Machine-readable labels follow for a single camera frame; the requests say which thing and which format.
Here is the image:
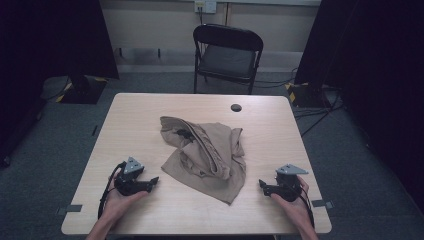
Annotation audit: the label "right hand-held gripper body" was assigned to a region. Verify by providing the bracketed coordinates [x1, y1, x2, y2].
[266, 163, 309, 203]

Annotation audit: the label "black folding chair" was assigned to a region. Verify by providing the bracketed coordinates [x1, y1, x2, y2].
[192, 23, 265, 96]

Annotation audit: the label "black floor cables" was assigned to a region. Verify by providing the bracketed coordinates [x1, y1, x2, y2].
[254, 66, 345, 138]

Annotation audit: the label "grey round floor plate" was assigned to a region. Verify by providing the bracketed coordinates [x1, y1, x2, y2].
[39, 75, 73, 101]

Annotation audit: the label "beige shorts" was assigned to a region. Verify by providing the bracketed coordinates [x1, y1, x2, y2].
[159, 115, 248, 206]

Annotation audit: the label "grey tape strip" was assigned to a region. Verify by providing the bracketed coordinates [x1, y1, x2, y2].
[311, 199, 335, 210]
[56, 204, 84, 216]

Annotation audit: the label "white wall outlet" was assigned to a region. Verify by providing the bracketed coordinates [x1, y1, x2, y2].
[194, 0, 218, 15]

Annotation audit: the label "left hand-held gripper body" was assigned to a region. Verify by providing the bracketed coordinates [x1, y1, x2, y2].
[113, 156, 150, 197]

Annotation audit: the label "black stand base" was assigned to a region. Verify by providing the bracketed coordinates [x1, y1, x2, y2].
[284, 81, 332, 109]
[59, 74, 109, 105]

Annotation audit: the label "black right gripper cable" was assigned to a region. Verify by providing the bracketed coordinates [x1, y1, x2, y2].
[297, 185, 316, 230]

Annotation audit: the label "person's right hand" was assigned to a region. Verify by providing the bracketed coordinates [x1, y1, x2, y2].
[270, 175, 315, 231]

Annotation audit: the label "person's left hand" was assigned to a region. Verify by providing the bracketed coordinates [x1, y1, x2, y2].
[103, 179, 150, 225]

